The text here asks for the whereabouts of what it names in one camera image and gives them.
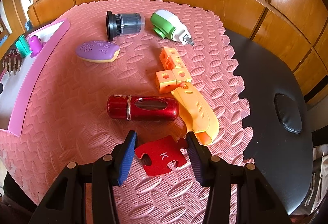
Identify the orange cube block toy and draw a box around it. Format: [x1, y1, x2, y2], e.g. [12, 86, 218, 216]
[155, 47, 192, 94]

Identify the red metallic cylinder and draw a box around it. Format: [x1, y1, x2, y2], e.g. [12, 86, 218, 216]
[107, 95, 180, 121]

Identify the teal green stand toy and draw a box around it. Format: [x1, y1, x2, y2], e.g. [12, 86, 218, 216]
[15, 34, 31, 58]

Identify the pink foam puzzle mat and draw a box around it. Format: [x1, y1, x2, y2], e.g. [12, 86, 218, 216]
[0, 0, 256, 224]

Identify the brown pinecone brush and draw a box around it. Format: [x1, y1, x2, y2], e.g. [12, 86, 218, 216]
[2, 49, 23, 76]

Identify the pink white shallow box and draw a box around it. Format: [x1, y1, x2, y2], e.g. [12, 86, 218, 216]
[0, 18, 70, 137]

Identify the black filter cup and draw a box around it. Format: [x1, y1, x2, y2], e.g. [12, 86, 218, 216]
[106, 11, 145, 42]

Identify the purple oval perforated case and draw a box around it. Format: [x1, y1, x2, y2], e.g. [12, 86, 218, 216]
[76, 41, 120, 63]

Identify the green white plug-in device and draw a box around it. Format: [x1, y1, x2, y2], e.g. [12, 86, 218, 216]
[150, 9, 194, 46]

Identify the purple octopus toy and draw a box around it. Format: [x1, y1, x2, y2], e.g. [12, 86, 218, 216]
[28, 35, 46, 58]

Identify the black padded table cushion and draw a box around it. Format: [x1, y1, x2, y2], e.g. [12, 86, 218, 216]
[275, 94, 302, 134]

